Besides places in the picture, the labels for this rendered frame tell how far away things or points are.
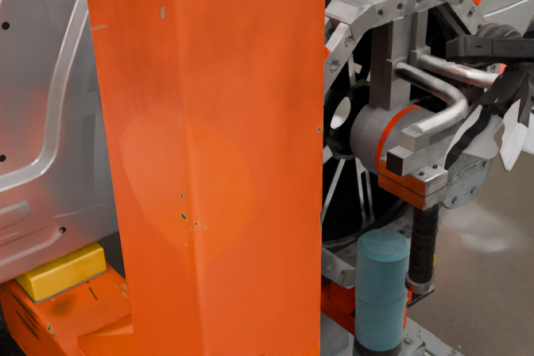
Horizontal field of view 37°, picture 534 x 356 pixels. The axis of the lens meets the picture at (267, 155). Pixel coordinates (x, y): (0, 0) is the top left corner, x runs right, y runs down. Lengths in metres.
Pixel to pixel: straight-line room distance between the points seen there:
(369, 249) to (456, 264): 1.23
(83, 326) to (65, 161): 0.26
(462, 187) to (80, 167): 0.61
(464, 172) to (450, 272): 1.20
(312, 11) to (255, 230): 0.22
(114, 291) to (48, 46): 0.42
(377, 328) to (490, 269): 1.17
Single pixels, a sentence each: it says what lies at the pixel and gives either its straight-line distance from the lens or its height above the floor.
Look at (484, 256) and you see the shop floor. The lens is 2.61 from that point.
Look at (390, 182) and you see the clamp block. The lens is 1.17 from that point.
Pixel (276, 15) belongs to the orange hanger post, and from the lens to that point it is 0.70.
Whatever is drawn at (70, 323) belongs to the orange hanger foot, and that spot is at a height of 0.68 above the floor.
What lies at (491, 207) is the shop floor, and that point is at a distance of 2.84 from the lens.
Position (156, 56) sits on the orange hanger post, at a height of 1.27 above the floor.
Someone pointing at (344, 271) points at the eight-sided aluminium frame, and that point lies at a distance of 1.47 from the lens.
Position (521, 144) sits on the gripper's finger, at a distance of 0.95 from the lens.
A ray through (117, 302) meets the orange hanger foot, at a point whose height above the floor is 0.68.
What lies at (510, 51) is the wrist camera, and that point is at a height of 1.15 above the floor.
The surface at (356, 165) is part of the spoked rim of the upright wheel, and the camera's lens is 1.53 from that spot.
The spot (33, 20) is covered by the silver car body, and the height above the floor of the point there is 1.14.
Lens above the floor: 1.53
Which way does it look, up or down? 30 degrees down
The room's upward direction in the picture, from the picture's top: 1 degrees counter-clockwise
